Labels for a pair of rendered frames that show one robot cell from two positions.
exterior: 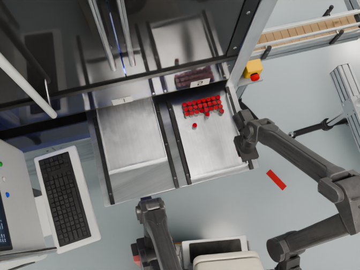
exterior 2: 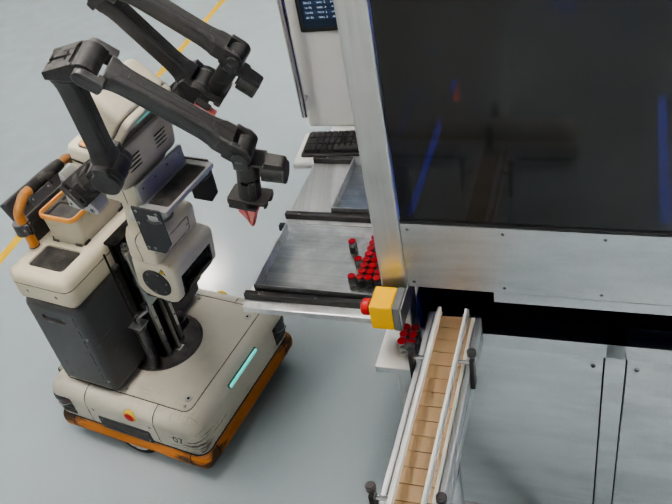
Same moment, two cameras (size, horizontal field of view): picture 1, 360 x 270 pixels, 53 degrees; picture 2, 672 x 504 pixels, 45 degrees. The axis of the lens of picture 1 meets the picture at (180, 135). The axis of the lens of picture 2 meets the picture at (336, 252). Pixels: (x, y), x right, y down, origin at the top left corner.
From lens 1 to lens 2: 2.09 m
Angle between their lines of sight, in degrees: 62
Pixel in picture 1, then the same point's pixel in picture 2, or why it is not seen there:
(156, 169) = (326, 204)
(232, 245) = (168, 199)
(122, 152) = not seen: hidden behind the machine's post
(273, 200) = not seen: outside the picture
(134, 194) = (312, 180)
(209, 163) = (292, 254)
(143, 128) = not seen: hidden behind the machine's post
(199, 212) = (295, 436)
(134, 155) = (359, 189)
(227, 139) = (309, 284)
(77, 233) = (311, 144)
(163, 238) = (193, 20)
